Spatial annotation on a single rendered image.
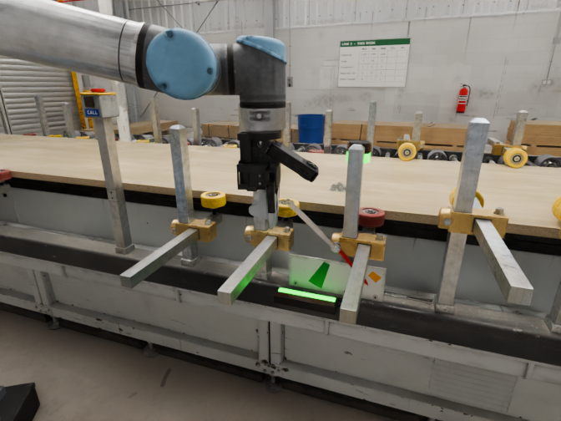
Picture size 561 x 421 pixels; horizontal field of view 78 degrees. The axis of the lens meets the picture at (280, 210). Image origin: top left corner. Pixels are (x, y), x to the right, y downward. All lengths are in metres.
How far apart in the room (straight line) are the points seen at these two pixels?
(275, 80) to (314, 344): 1.07
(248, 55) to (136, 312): 1.42
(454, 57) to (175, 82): 7.58
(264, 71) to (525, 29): 7.57
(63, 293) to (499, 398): 1.96
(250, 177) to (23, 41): 0.40
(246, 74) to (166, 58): 0.18
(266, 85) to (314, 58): 7.72
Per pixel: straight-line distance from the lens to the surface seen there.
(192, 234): 1.04
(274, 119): 0.67
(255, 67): 0.66
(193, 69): 0.52
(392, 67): 7.99
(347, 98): 8.15
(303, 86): 8.44
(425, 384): 1.50
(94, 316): 2.01
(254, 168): 0.69
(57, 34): 0.58
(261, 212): 0.73
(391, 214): 1.05
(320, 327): 1.11
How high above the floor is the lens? 1.24
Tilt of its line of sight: 20 degrees down
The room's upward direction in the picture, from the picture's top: straight up
